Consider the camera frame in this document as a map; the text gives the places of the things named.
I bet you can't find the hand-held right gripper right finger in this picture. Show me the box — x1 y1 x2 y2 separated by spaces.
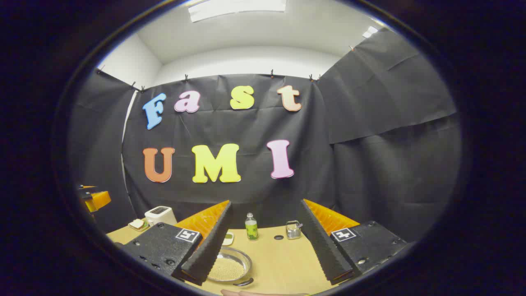
297 199 411 285

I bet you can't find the steel pot with black handles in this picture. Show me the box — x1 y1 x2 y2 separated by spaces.
207 246 254 287

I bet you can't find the white toaster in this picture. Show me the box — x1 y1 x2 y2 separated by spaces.
145 206 178 227

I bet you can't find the black backdrop cloth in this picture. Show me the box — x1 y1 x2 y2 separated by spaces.
68 27 463 243

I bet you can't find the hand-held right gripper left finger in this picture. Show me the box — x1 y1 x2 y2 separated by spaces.
121 200 234 286

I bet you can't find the metal wire basket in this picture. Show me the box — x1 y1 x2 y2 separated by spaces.
286 220 304 240

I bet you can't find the green label clear bottle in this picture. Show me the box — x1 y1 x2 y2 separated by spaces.
245 213 259 241

